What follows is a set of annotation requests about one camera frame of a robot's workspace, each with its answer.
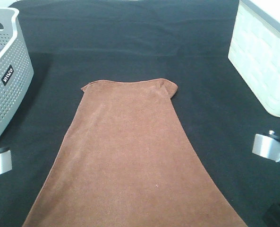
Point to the white woven storage basket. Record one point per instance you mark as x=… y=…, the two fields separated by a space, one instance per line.
x=255 y=50

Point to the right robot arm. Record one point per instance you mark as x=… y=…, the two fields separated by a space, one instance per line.
x=267 y=145

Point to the brown towel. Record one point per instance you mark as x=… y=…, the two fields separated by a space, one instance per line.
x=126 y=161

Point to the black table cloth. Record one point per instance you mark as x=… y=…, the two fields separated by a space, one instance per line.
x=74 y=42

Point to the grey perforated laundry basket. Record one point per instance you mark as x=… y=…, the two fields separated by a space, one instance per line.
x=16 y=71

